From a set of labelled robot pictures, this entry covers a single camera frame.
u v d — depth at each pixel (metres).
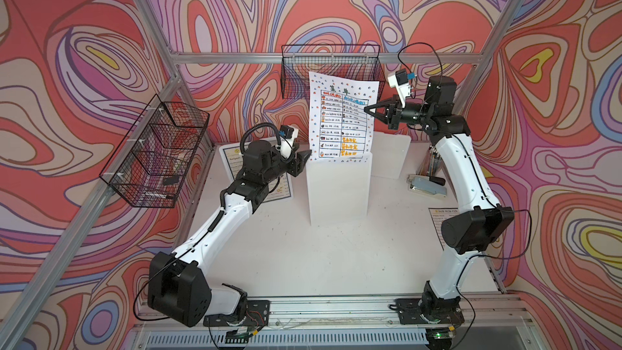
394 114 0.62
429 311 0.66
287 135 0.63
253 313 0.73
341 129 0.75
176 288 0.40
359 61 0.89
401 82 0.59
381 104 0.64
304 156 0.71
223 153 0.80
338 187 0.81
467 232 0.48
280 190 0.96
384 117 0.66
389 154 0.97
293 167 0.67
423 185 1.01
